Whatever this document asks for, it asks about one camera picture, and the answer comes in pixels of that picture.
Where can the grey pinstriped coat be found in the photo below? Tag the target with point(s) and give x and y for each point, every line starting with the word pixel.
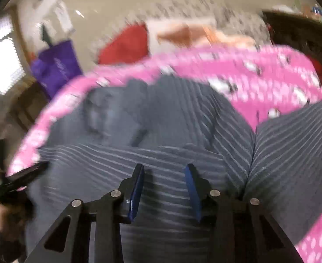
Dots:
pixel 165 126

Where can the pink penguin bedspread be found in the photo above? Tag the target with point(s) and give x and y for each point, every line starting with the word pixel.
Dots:
pixel 260 83

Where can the floral padded headboard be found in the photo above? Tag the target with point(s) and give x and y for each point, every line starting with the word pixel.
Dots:
pixel 226 19

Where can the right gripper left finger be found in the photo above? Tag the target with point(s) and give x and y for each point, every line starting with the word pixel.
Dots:
pixel 68 238

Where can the wall calendar poster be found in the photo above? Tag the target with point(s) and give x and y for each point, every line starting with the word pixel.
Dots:
pixel 63 16

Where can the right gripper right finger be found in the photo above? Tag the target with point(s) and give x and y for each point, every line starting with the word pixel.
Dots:
pixel 240 231

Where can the peach fringed scarf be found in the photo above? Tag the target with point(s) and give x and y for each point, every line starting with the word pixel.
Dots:
pixel 197 36

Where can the person left hand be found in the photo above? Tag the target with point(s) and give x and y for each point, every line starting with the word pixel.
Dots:
pixel 12 222

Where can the red heart cushion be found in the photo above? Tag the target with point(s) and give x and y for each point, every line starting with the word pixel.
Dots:
pixel 129 46

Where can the dark carved wooden sideboard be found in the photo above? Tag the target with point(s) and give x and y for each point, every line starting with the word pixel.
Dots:
pixel 296 31

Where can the window with grille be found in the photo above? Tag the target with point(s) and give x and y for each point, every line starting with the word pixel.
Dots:
pixel 11 69

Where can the dark wooden side table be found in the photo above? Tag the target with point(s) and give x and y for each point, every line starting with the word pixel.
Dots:
pixel 21 105

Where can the purple shopping bag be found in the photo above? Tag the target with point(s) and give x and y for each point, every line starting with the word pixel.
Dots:
pixel 55 67

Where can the white pillow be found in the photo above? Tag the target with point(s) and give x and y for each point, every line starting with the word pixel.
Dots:
pixel 157 29

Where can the dark cloth on hook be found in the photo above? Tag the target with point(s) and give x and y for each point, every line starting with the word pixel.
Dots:
pixel 45 36

